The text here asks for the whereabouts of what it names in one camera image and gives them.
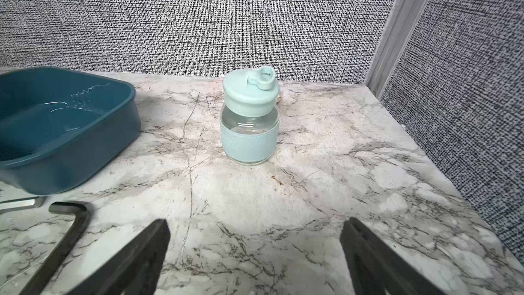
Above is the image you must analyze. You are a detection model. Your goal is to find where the mint green glass bottle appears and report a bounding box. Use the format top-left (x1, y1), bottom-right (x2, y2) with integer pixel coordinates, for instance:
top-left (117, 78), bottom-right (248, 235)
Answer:
top-left (220, 66), bottom-right (280, 165)

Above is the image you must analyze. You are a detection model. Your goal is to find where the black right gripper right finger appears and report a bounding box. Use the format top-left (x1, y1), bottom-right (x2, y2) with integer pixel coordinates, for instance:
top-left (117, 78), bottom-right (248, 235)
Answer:
top-left (340, 217), bottom-right (443, 295)

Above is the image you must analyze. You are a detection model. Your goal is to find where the teal plastic storage box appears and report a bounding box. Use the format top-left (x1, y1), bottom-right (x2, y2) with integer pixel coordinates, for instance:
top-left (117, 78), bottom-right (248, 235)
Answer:
top-left (1, 67), bottom-right (141, 195)

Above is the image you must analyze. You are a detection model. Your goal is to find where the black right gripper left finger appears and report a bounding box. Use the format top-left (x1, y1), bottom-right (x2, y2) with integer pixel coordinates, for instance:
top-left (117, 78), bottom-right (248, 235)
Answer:
top-left (69, 219), bottom-right (171, 294)

